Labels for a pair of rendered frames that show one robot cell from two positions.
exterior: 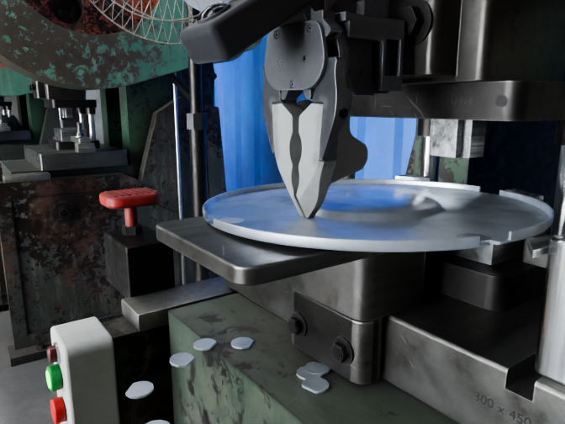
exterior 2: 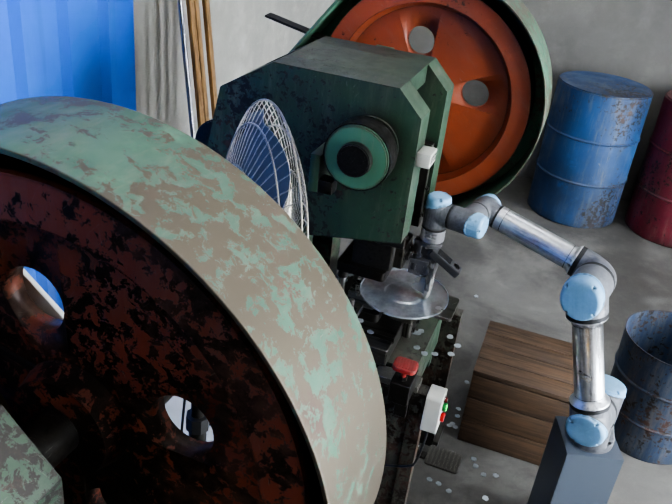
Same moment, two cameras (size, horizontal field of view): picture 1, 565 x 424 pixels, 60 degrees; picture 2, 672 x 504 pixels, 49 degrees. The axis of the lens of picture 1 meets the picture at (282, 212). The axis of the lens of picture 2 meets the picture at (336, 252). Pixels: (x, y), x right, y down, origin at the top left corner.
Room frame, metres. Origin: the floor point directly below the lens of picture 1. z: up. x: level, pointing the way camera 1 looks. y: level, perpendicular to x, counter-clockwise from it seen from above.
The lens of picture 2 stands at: (1.85, 1.44, 2.05)
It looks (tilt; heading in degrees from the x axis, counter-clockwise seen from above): 29 degrees down; 233
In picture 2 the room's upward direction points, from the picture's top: 7 degrees clockwise
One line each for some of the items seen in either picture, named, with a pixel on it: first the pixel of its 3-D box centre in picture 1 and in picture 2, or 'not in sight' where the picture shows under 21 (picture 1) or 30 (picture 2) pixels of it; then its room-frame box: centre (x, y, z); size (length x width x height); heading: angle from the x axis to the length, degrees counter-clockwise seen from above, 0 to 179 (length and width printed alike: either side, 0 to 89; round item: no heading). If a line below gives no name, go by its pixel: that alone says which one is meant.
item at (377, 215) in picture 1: (367, 204); (404, 292); (0.43, -0.08, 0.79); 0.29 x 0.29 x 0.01
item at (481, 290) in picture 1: (454, 250); (363, 298); (0.50, -0.18, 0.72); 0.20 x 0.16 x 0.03; 36
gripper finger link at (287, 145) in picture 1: (312, 156); (420, 287); (0.41, -0.02, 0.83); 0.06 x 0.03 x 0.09; 126
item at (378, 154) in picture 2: not in sight; (390, 124); (0.50, -0.18, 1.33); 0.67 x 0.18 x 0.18; 36
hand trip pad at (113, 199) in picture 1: (131, 219); (403, 374); (0.63, 0.20, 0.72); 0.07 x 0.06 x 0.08; 126
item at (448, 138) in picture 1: (454, 137); not in sight; (0.49, -0.17, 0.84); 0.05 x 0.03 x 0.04; 36
